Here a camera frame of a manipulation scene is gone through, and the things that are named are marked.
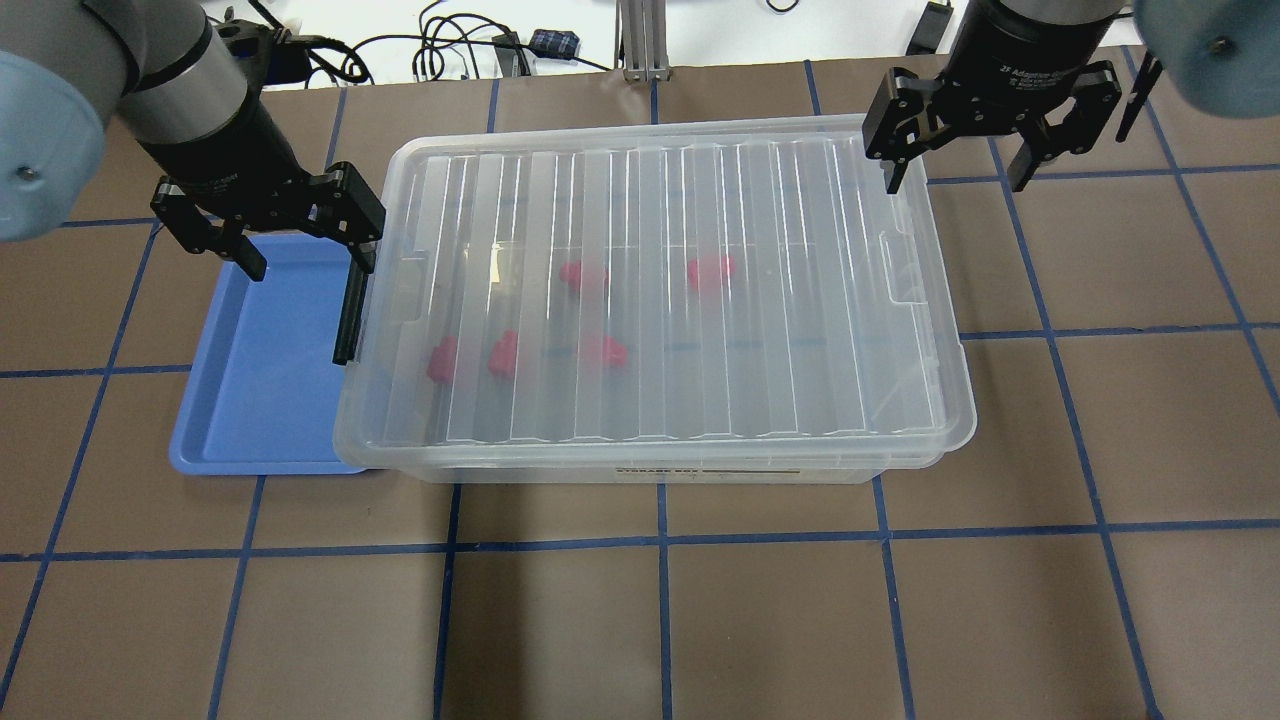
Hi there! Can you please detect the aluminium frame post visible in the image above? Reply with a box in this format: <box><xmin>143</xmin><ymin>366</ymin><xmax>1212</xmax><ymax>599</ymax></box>
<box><xmin>614</xmin><ymin>0</ymin><xmax>672</xmax><ymax>85</ymax></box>

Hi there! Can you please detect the black box handle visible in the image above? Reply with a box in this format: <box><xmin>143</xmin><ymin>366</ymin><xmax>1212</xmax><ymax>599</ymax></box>
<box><xmin>332</xmin><ymin>263</ymin><xmax>369</xmax><ymax>366</ymax></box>

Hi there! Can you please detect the clear plastic box lid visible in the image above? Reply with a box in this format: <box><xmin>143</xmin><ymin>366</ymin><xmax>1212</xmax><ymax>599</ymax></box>
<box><xmin>333</xmin><ymin>111</ymin><xmax>978</xmax><ymax>475</ymax></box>

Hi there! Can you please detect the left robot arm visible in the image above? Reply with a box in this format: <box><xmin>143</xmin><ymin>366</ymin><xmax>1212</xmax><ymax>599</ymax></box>
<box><xmin>1</xmin><ymin>1</ymin><xmax>385</xmax><ymax>281</ymax></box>

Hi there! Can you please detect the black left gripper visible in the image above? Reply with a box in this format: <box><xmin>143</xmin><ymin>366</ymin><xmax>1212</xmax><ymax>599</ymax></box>
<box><xmin>151</xmin><ymin>161</ymin><xmax>387</xmax><ymax>282</ymax></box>

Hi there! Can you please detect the clear plastic storage box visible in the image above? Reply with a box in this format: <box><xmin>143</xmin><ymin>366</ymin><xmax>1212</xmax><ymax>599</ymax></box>
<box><xmin>333</xmin><ymin>129</ymin><xmax>977</xmax><ymax>486</ymax></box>

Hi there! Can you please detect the blue plastic tray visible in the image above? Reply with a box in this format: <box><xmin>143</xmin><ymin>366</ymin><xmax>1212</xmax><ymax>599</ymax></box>
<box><xmin>169</xmin><ymin>234</ymin><xmax>352</xmax><ymax>477</ymax></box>

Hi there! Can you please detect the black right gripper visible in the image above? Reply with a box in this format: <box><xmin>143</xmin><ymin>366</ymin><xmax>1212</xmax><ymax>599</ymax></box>
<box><xmin>861</xmin><ymin>61</ymin><xmax>1123</xmax><ymax>196</ymax></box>

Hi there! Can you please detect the black cables bundle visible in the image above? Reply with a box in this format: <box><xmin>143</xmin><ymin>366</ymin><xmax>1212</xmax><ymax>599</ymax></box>
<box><xmin>215</xmin><ymin>0</ymin><xmax>611</xmax><ymax>86</ymax></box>

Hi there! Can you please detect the red block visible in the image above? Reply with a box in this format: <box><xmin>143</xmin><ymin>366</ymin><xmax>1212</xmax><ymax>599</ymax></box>
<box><xmin>686</xmin><ymin>255</ymin><xmax>737</xmax><ymax>293</ymax></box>
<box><xmin>486</xmin><ymin>329</ymin><xmax>518</xmax><ymax>380</ymax></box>
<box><xmin>426</xmin><ymin>334</ymin><xmax>460</xmax><ymax>386</ymax></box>
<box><xmin>557</xmin><ymin>260</ymin><xmax>609</xmax><ymax>297</ymax></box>
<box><xmin>577</xmin><ymin>334</ymin><xmax>628</xmax><ymax>370</ymax></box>

